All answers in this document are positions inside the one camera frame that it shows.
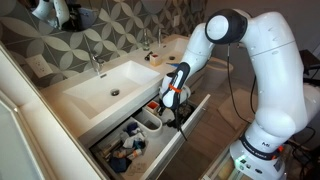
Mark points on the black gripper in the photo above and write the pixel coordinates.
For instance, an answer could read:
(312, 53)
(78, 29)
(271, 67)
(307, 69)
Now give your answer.
(161, 109)

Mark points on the white box orange inside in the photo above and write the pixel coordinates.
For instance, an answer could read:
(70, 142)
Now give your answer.
(153, 107)

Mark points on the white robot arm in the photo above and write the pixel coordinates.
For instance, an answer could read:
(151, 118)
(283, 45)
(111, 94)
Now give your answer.
(285, 103)

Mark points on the small cream countertop box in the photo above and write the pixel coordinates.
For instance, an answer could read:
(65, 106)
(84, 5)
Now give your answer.
(155, 60)

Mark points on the blue toothbrush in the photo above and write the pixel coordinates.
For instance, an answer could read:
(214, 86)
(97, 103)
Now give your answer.
(173, 64)

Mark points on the white crumpled cloth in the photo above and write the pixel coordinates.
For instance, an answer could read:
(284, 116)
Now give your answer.
(128, 141)

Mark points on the open white vanity drawer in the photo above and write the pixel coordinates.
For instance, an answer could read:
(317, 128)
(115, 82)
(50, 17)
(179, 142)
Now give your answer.
(162, 141)

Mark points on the black sunglasses on counter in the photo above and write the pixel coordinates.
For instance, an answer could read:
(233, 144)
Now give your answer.
(147, 57)

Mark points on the white tube orange cap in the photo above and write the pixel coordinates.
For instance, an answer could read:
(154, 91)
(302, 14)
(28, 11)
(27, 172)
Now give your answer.
(135, 154)

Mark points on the far white rectangular sink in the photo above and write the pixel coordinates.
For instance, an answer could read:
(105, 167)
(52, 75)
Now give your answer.
(177, 45)

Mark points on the white rectangular sink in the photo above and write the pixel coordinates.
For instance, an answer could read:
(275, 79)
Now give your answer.
(99, 93)
(177, 45)

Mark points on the white toilet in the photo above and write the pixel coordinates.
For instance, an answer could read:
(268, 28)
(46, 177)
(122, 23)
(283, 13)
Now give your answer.
(216, 72)

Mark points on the clear glass bottle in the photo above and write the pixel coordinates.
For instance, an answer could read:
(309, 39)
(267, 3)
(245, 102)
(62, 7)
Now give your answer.
(146, 43)

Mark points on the near white rectangular sink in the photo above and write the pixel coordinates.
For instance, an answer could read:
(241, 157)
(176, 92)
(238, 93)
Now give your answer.
(99, 93)

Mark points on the navy blue cloth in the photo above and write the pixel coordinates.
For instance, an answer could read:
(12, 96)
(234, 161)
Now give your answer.
(119, 165)

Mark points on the far chrome faucet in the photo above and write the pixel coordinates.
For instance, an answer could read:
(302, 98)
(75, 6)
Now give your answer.
(161, 35)

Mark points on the chrome faucet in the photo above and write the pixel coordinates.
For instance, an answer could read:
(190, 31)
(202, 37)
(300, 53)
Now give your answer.
(96, 62)
(161, 35)

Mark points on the beige bath mat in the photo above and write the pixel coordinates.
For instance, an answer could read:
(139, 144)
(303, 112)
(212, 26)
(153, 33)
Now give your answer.
(238, 108)

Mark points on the near chrome faucet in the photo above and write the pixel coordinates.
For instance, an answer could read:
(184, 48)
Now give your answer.
(96, 62)

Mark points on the far wall light switch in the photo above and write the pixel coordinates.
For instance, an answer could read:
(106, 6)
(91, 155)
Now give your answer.
(176, 21)

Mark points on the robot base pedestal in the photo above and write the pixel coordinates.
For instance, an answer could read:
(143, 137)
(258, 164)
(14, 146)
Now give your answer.
(233, 164)

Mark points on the round wall mirror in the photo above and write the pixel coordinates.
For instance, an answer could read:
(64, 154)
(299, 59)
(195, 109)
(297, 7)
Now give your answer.
(65, 15)

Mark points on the white wall power outlet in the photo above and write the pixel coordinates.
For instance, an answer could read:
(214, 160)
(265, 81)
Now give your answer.
(39, 65)

